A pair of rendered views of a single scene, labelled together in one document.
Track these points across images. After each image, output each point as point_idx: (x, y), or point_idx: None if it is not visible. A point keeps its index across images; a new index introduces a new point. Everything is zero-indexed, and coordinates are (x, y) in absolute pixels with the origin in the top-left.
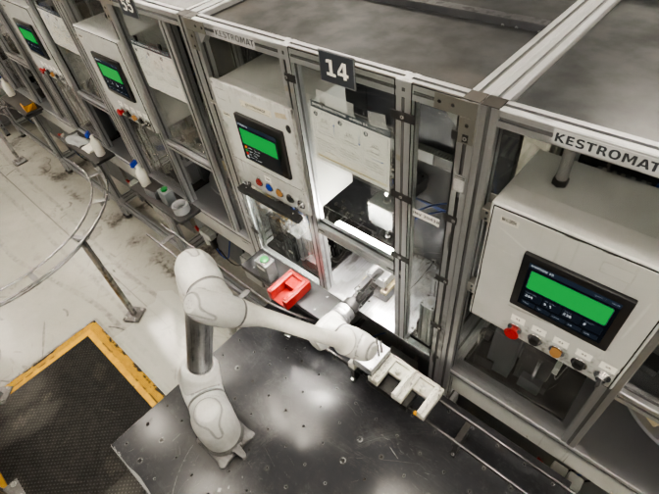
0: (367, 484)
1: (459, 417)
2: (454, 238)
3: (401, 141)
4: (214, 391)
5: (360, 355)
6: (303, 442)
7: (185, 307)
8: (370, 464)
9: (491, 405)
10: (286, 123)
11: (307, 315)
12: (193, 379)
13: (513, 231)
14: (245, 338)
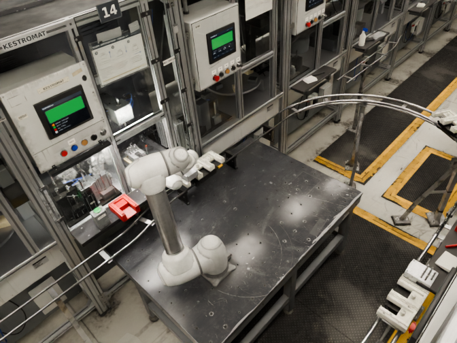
0: (248, 199)
1: (217, 164)
2: (181, 59)
3: (148, 28)
4: (193, 248)
5: (196, 156)
6: (223, 226)
7: (181, 157)
8: (238, 197)
9: (215, 148)
10: (82, 74)
11: (131, 228)
12: (186, 251)
13: (200, 30)
14: (138, 266)
